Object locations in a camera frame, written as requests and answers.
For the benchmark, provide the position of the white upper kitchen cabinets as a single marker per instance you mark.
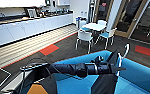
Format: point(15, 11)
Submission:
point(17, 2)

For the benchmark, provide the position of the white lower kitchen cabinets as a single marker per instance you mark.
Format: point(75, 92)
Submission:
point(24, 28)

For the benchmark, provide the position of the pale wooden slatted bench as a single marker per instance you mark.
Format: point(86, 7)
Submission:
point(27, 46)

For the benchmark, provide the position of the white dining table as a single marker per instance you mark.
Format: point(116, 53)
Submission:
point(94, 26)

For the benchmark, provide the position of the blue waste bin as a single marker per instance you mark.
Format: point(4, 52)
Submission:
point(80, 22)

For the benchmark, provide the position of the white clothes hanger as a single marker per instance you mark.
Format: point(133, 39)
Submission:
point(126, 55)

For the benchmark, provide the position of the blue fabric sofa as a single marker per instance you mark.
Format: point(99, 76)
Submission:
point(137, 80)

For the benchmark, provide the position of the silver coffee machine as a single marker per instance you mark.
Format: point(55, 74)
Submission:
point(31, 12)

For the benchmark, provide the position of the white kitchen cabinets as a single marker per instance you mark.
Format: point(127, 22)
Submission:
point(17, 2)
point(24, 28)

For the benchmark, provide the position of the wooden framed glass door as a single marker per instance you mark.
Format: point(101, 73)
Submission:
point(102, 10)
point(131, 18)

